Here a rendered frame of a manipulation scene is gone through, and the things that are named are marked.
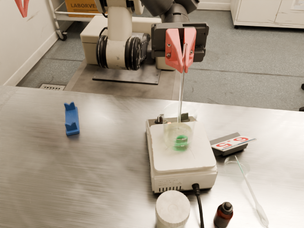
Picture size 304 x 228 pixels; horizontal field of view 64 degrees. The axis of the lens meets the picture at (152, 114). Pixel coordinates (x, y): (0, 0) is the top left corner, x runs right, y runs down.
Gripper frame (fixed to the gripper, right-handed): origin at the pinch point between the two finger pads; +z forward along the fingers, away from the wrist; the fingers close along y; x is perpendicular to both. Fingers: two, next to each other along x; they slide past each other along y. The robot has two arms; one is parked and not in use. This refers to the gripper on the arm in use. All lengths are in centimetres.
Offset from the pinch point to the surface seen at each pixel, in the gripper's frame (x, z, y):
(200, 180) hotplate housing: 21.6, 7.7, 4.0
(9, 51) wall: 75, -142, -118
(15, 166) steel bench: 26.0, 0.6, -37.4
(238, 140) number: 23.7, -3.9, 15.2
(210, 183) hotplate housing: 23.2, 7.5, 6.4
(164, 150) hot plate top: 17.3, 3.5, -2.9
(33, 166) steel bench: 26.0, 0.5, -33.2
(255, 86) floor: 101, -124, 79
